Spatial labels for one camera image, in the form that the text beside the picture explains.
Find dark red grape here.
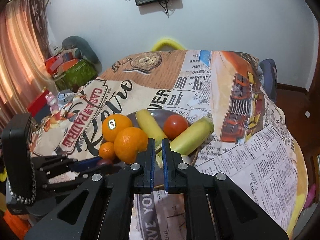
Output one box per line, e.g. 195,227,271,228
97,159,113,166

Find plain large orange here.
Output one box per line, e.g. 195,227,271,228
114,127,149,164

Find large orange with Dole sticker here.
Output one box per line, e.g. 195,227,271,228
102,114,132,142

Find green patterned box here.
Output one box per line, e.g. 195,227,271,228
53,59,98,92

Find retro newspaper print tablecloth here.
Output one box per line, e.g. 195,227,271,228
32,50,308,235

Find pink toy figure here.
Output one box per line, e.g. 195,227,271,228
46,92,59,113

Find yellow chair back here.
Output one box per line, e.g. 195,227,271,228
151,38,185,51

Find small mandarin orange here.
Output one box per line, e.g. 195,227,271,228
99,142,116,161

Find red tomato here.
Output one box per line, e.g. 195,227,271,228
163,114,189,140

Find black cable under monitor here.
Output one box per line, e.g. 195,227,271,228
158,0,176,18

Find blue chair back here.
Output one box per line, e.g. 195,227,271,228
258,59,278,103

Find yellow-green banana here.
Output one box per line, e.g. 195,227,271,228
135,109,167,148
170,115,214,155

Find orange pink curtain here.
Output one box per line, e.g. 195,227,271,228
1,0,57,128

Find grey-green plush pillow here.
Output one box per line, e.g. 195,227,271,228
62,36,99,64

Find red orange box stack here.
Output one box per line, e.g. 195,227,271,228
44,48,81,75

